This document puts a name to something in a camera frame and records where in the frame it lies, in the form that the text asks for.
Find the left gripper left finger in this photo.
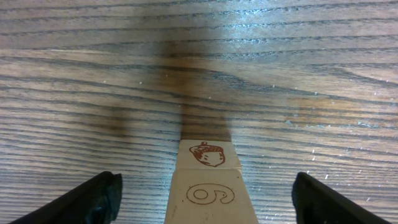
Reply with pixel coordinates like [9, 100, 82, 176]
[10, 171, 123, 224]

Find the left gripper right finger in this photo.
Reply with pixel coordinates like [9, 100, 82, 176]
[292, 172, 389, 224]

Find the wooden block yellow side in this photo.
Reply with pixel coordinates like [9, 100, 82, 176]
[164, 139, 258, 224]

